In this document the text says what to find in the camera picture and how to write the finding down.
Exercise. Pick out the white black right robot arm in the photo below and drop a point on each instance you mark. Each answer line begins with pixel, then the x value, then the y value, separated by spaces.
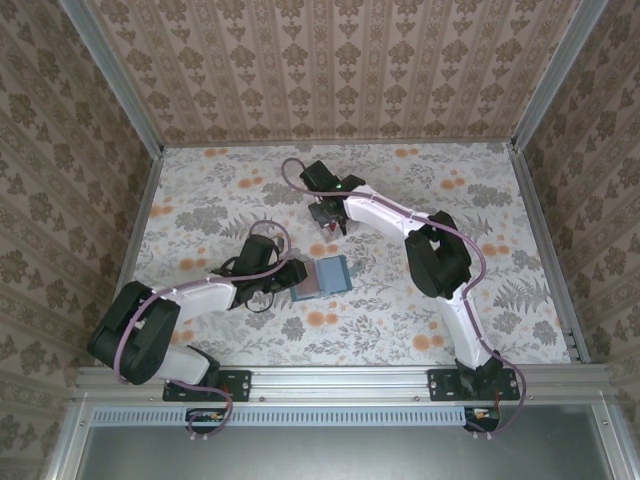
pixel 380 210

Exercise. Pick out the wide aluminium frame rail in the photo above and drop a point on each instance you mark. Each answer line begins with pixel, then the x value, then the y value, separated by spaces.
pixel 340 382

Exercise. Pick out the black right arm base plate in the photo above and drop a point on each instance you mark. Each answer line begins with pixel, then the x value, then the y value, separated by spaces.
pixel 440 385

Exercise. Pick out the grey metal sheet panel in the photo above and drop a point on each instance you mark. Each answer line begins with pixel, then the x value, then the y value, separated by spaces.
pixel 340 455

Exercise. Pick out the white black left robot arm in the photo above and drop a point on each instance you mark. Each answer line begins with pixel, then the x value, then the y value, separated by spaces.
pixel 200 300

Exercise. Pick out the black wiring board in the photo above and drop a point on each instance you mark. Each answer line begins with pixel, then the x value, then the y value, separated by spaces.
pixel 482 415
pixel 205 417

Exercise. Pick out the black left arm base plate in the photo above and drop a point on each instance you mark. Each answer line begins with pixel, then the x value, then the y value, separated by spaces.
pixel 240 385

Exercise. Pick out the thin aluminium rail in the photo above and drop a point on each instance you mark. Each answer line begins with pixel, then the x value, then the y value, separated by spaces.
pixel 450 145

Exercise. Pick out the aluminium side rail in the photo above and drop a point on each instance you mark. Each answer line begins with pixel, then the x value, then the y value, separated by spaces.
pixel 547 250
pixel 131 250

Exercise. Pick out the aluminium frame post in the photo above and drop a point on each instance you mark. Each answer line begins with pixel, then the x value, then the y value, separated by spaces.
pixel 112 75
pixel 552 70

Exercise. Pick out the blue card holder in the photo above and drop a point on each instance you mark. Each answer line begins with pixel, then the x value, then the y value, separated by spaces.
pixel 332 275

